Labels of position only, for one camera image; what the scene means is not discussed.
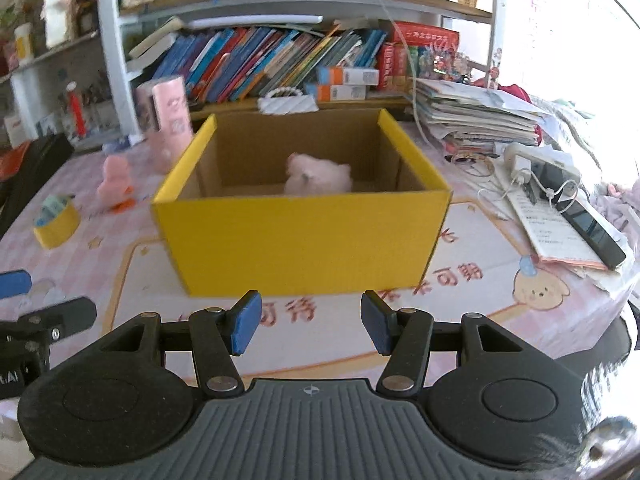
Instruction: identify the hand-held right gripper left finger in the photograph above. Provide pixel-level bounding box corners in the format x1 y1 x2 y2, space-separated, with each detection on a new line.
97 290 263 395

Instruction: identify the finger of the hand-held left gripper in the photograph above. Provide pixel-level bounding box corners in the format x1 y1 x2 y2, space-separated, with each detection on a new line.
17 296 98 343
0 269 32 301

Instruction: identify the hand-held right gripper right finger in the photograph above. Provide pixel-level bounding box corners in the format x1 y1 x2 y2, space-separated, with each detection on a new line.
361 290 530 394

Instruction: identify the yellow tape roll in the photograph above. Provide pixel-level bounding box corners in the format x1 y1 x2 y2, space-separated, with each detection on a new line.
33 200 82 251

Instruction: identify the yellow cardboard box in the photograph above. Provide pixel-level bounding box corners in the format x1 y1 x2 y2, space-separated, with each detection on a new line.
151 107 453 297

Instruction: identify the small pink plush toy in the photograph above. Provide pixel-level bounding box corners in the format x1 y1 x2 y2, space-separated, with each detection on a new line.
96 155 136 212

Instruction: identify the large pink plush toy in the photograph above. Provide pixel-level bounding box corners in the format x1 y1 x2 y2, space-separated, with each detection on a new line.
284 152 353 195

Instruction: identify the red patterned plastic bag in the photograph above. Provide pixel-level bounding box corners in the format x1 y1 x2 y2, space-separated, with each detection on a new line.
0 140 31 181

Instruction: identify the white card stand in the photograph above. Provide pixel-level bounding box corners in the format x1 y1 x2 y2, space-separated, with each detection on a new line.
2 115 23 148

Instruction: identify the red hanging ornament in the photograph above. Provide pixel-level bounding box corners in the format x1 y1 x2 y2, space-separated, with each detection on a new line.
65 82 88 140

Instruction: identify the white printed paper sheet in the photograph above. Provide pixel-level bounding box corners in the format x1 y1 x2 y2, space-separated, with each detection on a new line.
505 185 623 281

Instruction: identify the pink checkered tablecloth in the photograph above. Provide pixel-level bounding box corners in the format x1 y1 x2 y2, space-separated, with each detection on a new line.
0 105 636 411

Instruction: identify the white charger plug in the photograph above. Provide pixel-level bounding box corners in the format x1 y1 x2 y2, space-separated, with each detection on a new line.
509 157 535 190

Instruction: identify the white quilted handbag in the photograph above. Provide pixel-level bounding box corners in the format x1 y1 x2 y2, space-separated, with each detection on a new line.
257 87 319 116

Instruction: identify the pink cylindrical dispenser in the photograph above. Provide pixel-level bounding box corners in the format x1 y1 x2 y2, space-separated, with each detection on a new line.
135 75 194 172

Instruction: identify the black phone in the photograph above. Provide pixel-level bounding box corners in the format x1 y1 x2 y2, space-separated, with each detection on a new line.
555 199 628 271

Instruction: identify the orange and white carton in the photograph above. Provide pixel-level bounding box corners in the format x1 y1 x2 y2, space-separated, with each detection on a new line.
305 84 368 102
316 66 379 86

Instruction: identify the white bottle yellow label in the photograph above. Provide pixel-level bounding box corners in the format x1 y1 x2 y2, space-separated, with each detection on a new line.
14 22 33 68

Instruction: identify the stack of paper booklets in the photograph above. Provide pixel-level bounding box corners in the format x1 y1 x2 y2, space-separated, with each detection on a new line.
410 77 551 158

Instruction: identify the white power strip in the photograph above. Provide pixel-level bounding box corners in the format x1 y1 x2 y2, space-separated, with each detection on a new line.
502 142 582 188

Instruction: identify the white bookshelf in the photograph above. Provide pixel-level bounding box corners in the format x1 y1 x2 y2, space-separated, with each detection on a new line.
0 0 501 161

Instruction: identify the lilac cloth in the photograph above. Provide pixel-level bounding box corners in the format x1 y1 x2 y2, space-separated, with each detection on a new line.
587 180 640 246

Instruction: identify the long row of leaning books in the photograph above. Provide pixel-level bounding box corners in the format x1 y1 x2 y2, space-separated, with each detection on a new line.
155 27 388 103

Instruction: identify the white small backpack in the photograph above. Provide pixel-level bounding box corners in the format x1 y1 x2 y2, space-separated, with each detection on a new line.
40 0 76 51

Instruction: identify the red boxed book set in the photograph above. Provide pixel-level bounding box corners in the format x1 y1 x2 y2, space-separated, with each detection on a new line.
377 22 461 92

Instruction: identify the white hanging cable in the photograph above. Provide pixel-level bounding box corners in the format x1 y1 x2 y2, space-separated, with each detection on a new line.
367 0 431 148

